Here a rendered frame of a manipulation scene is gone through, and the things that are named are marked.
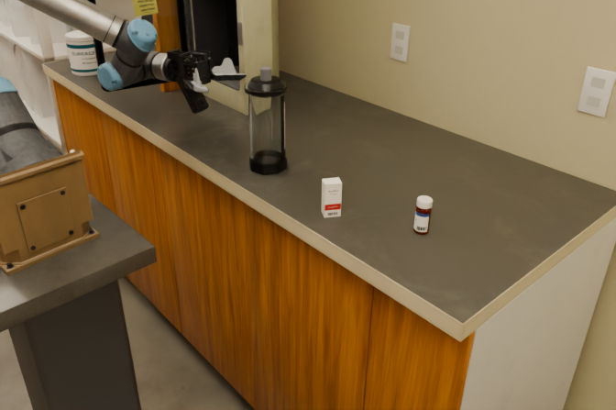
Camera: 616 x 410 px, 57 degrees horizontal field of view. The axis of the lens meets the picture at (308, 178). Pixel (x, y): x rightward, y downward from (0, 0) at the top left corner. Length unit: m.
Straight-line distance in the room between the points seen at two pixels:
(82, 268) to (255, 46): 0.92
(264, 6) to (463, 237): 0.95
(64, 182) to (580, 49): 1.23
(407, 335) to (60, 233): 0.73
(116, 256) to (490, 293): 0.73
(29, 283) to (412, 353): 0.75
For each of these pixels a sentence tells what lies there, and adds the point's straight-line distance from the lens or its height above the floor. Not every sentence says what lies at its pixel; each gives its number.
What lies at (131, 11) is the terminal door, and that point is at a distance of 1.97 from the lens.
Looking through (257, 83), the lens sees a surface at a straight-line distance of 1.39.
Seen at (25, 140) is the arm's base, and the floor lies 1.17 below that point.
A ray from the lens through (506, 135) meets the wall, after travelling 1.73.
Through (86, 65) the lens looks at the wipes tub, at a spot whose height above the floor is 0.98.
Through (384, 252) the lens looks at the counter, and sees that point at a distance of 1.18.
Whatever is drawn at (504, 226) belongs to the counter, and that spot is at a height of 0.94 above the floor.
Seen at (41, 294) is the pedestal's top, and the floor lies 0.94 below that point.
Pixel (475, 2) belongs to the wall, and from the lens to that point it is 1.72.
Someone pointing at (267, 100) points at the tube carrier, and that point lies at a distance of 1.39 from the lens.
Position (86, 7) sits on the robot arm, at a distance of 1.52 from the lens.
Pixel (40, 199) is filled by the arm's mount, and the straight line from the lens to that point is 1.19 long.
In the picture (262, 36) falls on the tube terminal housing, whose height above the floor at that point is 1.19.
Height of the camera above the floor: 1.61
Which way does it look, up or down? 28 degrees down
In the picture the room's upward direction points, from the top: 1 degrees clockwise
